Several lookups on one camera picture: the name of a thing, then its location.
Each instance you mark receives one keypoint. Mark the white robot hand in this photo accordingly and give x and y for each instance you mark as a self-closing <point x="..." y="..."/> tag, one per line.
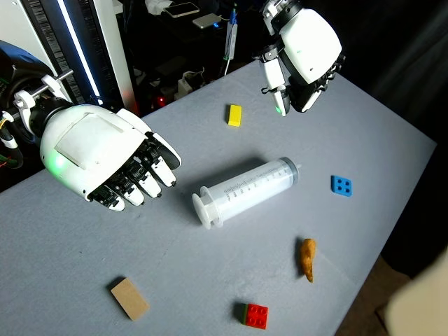
<point x="87" y="147"/>
<point x="308" y="49"/>

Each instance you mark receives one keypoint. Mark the large clear plastic syringe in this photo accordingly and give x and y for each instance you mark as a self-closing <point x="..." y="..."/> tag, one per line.
<point x="252" y="189"/>

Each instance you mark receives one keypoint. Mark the white adapter box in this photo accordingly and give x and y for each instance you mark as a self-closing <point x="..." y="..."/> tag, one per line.
<point x="231" y="42"/>

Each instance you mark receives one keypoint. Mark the black curtain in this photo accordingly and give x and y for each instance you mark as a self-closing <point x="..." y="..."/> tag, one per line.
<point x="402" y="70"/>

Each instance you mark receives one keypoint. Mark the yellow toy block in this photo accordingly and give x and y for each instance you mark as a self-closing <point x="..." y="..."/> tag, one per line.
<point x="234" y="115"/>

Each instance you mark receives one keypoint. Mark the silver power bank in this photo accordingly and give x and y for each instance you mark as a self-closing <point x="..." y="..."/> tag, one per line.
<point x="206" y="21"/>

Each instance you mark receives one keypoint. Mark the white column with light strip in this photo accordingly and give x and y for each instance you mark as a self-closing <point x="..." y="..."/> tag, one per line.
<point x="112" y="42"/>

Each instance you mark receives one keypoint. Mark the white power strip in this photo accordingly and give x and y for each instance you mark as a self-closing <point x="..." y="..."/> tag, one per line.
<point x="183" y="87"/>

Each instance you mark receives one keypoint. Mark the smartphone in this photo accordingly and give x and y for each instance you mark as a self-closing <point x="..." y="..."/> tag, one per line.
<point x="182" y="10"/>

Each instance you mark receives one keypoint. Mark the grey table cloth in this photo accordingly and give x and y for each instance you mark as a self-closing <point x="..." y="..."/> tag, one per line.
<point x="70" y="280"/>

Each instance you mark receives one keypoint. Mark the blue four-hole toy block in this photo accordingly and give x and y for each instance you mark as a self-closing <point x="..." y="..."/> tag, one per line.
<point x="341" y="185"/>

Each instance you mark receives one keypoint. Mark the white crumpled tissue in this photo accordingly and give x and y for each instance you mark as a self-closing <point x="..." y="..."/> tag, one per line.
<point x="157" y="5"/>

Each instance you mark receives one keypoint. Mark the tan wooden block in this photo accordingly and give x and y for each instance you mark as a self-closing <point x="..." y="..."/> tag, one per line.
<point x="129" y="299"/>

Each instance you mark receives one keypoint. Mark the orange cone-shaped toy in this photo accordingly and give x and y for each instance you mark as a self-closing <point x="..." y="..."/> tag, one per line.
<point x="308" y="255"/>

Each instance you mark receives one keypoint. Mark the green toy brick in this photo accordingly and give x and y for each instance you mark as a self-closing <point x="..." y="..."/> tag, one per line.
<point x="242" y="313"/>

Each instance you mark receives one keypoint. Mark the red toy brick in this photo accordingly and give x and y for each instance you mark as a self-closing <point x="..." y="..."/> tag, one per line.
<point x="256" y="315"/>

